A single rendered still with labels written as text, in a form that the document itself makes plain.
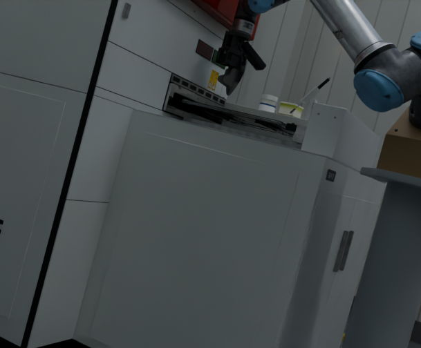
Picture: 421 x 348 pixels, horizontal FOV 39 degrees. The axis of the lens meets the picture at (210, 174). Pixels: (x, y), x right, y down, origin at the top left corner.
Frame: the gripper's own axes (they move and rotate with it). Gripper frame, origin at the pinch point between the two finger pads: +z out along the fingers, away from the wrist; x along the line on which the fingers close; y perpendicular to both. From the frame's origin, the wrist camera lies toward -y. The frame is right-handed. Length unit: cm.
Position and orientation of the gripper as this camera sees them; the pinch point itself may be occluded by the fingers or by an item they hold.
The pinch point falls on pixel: (230, 92)
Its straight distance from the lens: 208.4
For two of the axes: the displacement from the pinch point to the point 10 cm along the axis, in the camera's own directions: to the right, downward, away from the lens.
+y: -8.5, -2.1, -4.9
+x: 4.6, 1.5, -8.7
